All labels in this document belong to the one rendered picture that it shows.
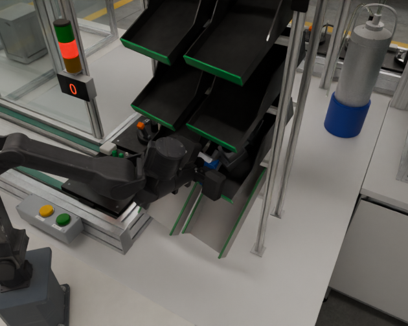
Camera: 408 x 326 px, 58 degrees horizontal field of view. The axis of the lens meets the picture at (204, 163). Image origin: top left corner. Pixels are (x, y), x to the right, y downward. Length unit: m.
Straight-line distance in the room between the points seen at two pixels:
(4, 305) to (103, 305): 0.28
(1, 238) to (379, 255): 1.39
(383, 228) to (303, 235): 0.43
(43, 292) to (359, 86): 1.25
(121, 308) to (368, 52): 1.17
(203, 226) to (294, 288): 0.32
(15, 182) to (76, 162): 0.72
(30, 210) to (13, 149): 0.62
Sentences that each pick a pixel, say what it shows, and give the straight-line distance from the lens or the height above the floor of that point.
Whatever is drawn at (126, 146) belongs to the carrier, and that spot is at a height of 0.97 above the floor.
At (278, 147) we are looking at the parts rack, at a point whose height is 1.30.
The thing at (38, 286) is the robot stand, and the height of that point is 1.06.
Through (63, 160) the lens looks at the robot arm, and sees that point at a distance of 0.68.
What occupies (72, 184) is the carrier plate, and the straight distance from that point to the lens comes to 1.30.
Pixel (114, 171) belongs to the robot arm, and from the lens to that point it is 0.70.
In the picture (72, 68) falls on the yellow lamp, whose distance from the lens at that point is 1.27.
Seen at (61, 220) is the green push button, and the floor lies 0.97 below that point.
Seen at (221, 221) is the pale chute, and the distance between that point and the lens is 1.03.
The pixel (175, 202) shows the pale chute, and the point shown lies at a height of 1.04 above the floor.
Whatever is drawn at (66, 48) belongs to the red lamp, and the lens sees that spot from 1.24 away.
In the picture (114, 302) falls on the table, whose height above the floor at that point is 0.86.
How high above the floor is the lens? 1.86
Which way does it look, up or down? 43 degrees down
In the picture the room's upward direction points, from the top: straight up
